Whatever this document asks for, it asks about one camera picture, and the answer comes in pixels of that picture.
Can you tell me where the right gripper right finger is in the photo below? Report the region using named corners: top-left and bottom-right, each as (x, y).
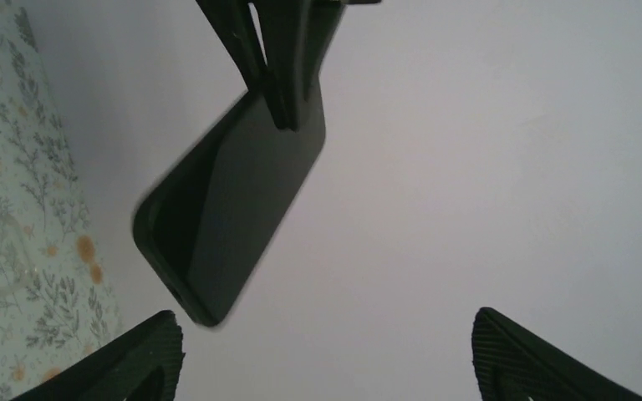
top-left (471, 307), bottom-right (642, 401)

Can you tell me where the floral patterned table mat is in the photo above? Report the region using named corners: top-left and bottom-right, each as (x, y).
top-left (0, 1), bottom-right (123, 400)

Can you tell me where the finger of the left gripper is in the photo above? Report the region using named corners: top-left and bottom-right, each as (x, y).
top-left (196, 0), bottom-right (267, 88)

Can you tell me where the dark blue phone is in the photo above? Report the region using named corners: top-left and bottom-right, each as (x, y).
top-left (132, 85), bottom-right (325, 327)

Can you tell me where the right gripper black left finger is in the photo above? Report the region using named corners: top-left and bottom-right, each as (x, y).
top-left (16, 310), bottom-right (185, 401)

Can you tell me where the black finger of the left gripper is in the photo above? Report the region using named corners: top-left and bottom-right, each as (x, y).
top-left (257, 0), bottom-right (347, 131)

